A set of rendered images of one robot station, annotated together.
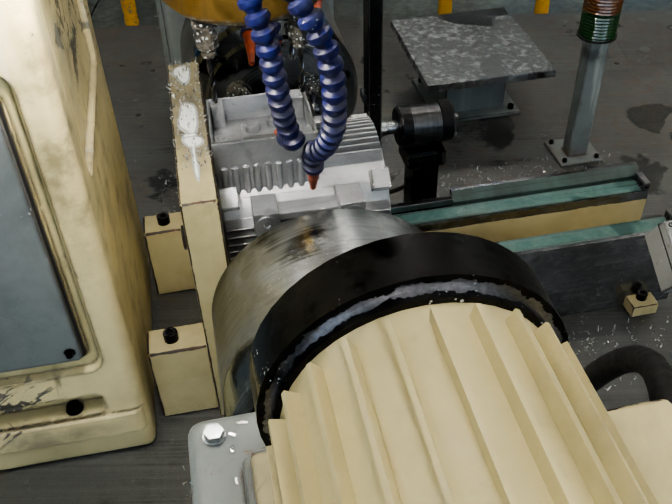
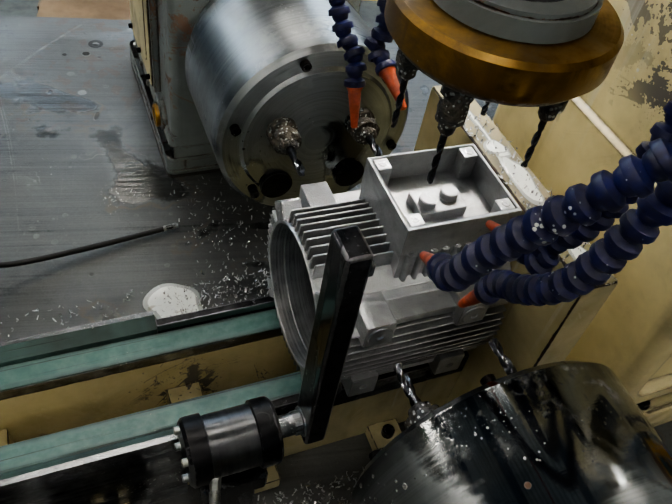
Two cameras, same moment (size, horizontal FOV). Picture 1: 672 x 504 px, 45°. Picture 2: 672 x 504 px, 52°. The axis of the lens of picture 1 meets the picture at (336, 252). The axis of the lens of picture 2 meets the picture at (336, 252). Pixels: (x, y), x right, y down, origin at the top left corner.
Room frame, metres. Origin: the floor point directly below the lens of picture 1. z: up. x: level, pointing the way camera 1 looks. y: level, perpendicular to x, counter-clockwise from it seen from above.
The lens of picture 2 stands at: (1.26, -0.17, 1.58)
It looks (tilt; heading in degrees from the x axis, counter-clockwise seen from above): 47 degrees down; 160
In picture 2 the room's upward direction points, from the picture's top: 12 degrees clockwise
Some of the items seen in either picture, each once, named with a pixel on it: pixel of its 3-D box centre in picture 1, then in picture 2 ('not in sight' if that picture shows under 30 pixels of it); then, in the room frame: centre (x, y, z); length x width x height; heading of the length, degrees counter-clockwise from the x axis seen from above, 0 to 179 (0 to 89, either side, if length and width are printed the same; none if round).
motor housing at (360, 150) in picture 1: (300, 199); (380, 277); (0.82, 0.04, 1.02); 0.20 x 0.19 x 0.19; 99
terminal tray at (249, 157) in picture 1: (262, 141); (434, 210); (0.81, 0.08, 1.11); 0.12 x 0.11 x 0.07; 99
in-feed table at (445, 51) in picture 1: (466, 71); not in sight; (1.41, -0.27, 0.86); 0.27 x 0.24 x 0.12; 10
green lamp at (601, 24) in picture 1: (599, 21); not in sight; (1.21, -0.44, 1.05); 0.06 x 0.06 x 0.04
